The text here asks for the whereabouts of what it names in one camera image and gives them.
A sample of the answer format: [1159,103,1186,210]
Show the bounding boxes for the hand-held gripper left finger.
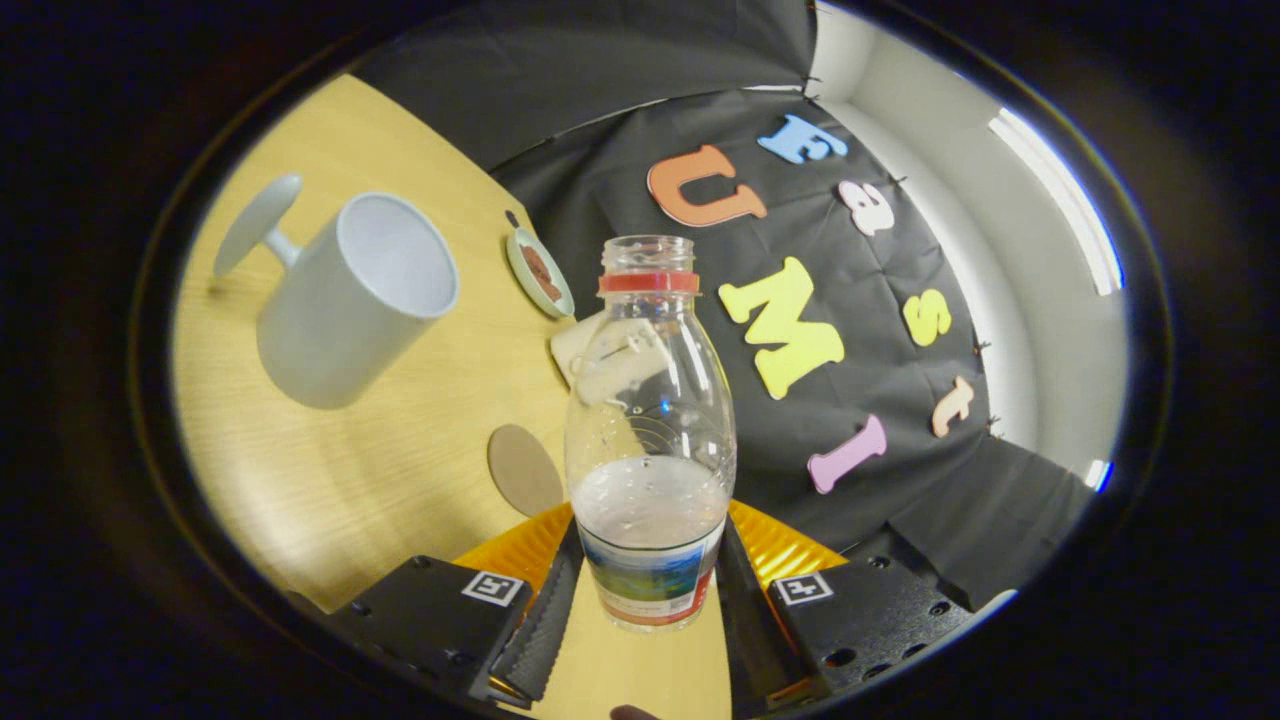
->
[325,503,586,706]

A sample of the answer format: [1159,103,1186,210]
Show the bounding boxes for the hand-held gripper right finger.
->
[715,500,976,713]

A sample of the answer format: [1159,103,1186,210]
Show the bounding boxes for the round brown coaster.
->
[487,424,566,518]

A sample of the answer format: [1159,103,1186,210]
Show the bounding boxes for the clear plastic juice bottle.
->
[563,235,738,633]

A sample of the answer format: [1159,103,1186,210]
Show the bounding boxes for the white cup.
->
[213,173,461,411]

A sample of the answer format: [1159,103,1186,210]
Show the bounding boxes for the wooden table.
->
[170,73,736,720]

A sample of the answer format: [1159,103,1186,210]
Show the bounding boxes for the white toaster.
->
[550,312,603,389]

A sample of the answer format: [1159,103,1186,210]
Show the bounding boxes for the pale green plate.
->
[505,225,577,321]

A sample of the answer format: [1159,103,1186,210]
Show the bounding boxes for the brown meat piece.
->
[520,245,564,304]

